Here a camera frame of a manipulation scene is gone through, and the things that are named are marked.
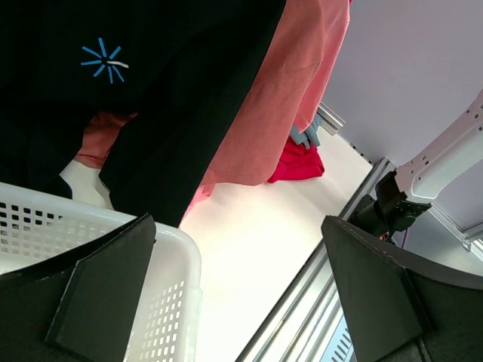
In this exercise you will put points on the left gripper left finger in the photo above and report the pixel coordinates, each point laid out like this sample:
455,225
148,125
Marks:
81,304

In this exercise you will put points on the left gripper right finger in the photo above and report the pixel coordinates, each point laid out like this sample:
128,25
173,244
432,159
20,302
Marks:
400,306

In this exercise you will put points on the black t shirt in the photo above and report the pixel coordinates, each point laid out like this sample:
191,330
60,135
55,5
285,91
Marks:
62,61

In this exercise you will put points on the dusty pink t shirt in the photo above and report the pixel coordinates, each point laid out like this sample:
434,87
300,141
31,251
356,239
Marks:
271,94

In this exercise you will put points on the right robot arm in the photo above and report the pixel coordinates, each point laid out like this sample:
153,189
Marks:
407,192

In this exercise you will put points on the red t shirt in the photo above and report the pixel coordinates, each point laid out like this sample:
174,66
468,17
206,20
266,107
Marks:
298,163

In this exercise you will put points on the grey blue t shirt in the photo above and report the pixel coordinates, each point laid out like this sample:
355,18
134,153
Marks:
309,137

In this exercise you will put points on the white laundry basket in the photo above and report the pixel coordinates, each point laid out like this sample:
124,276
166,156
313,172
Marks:
36,226

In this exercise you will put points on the white slotted cable duct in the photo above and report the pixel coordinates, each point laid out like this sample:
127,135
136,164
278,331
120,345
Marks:
340,347

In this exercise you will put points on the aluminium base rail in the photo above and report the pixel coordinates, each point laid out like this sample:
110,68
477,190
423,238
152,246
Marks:
300,320

